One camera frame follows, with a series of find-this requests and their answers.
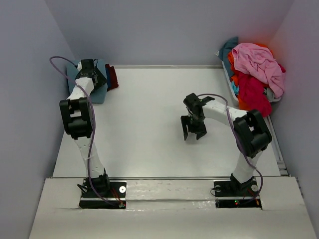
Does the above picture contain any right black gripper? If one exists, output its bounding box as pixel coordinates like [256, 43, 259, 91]
[181, 114, 207, 139]

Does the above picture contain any grey-blue t shirt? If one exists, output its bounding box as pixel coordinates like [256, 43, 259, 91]
[66, 59, 110, 104]

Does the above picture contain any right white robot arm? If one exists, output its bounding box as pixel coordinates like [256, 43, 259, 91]
[180, 93, 272, 197]

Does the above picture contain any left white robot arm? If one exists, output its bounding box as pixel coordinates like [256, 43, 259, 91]
[59, 59, 111, 198]

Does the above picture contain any folded blue mickey t shirt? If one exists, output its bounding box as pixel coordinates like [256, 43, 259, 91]
[105, 64, 112, 91]

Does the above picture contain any folded dark red t shirt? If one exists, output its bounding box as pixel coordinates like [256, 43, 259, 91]
[109, 66, 119, 91]

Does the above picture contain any white plastic laundry bin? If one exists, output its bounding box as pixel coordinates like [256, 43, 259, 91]
[221, 61, 239, 108]

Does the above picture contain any light blue t shirt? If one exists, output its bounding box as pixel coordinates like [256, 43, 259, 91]
[231, 81, 239, 97]

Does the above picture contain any magenta t shirt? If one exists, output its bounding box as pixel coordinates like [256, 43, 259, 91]
[234, 61, 286, 117]

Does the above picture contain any teal t shirt in pile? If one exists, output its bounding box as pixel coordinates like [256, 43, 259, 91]
[217, 36, 239, 77]

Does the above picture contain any grey white t shirt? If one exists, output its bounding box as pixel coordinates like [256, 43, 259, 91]
[264, 87, 281, 103]

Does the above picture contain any pink t shirt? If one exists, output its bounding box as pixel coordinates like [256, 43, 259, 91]
[232, 43, 285, 98]

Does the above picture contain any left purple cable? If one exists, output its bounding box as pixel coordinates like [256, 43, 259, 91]
[49, 56, 125, 206]

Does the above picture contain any purple cable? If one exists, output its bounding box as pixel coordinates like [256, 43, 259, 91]
[198, 93, 263, 206]
[49, 56, 125, 206]

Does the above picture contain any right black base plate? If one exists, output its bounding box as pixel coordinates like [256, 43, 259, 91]
[210, 180, 262, 209]

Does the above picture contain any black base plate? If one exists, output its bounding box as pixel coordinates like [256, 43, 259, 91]
[210, 180, 262, 209]
[77, 180, 127, 210]

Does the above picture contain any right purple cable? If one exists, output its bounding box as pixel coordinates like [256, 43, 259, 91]
[198, 93, 263, 206]

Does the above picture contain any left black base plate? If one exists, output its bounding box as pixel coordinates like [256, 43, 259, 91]
[77, 180, 127, 210]

